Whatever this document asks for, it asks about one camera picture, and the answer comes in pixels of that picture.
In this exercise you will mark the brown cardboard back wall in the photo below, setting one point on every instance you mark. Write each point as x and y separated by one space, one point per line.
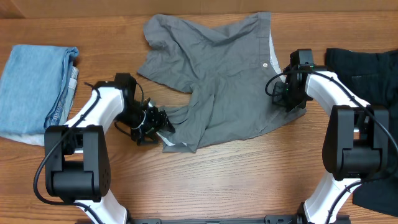
21 9

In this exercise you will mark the grey shorts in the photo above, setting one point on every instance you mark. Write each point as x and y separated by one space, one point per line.
228 72

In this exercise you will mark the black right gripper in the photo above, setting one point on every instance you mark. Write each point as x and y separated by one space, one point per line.
280 96

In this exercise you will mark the folded blue jeans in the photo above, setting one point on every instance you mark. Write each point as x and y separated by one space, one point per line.
34 85

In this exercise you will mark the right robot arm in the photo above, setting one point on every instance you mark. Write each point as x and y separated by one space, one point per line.
355 148

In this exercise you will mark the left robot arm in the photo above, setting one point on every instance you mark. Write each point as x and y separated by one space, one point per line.
76 163

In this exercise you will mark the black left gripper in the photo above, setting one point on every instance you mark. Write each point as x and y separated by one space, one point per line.
157 119

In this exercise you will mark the black shorts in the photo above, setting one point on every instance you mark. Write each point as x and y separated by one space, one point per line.
372 77

